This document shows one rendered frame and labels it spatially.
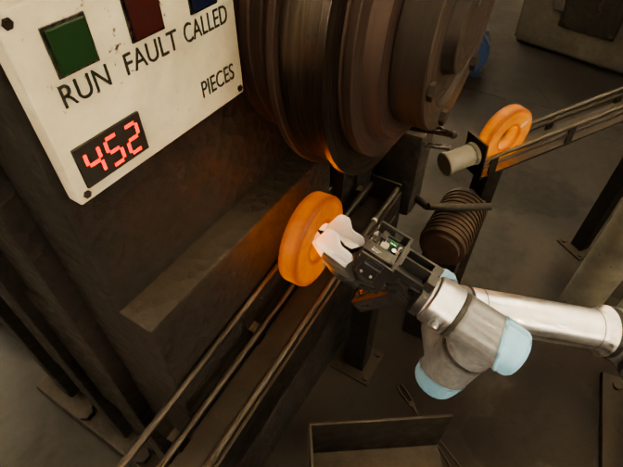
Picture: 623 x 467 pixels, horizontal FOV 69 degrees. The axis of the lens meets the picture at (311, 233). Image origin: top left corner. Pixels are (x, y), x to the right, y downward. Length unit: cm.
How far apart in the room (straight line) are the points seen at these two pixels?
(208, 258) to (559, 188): 194
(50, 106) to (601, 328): 89
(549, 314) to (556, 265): 111
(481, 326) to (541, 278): 127
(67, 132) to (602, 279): 152
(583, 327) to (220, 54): 75
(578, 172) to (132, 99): 225
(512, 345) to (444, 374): 12
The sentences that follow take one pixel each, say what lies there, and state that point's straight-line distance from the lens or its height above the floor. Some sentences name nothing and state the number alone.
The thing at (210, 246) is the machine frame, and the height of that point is 87.
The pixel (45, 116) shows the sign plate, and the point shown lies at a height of 116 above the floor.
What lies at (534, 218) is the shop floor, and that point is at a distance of 217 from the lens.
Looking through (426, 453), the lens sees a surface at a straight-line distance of 81.
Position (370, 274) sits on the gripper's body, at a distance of 67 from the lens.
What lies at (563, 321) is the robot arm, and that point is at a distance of 93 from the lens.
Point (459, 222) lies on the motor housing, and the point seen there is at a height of 53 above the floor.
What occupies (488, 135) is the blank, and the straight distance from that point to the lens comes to 120.
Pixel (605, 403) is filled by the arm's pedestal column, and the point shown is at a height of 2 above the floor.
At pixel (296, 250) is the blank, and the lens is 67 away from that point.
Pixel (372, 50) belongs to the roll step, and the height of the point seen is 114.
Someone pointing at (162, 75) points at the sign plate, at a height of 114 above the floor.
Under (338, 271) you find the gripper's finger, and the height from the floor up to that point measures 83.
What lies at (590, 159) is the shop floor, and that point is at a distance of 265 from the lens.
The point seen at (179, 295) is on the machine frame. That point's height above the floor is 87.
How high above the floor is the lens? 136
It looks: 46 degrees down
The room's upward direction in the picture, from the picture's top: straight up
